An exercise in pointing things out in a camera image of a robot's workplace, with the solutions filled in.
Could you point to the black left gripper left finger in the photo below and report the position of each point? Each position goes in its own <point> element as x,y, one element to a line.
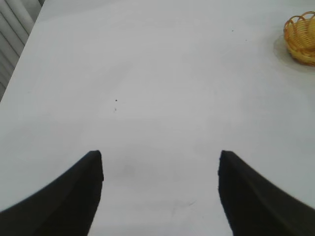
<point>56,201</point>

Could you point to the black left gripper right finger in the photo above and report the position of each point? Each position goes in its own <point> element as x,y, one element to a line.
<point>261,204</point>

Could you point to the yellow woven wicker basket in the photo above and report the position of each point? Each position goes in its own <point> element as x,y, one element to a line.
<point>301,39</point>

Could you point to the white ribbed panel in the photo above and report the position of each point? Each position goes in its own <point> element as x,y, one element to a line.
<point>12,37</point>

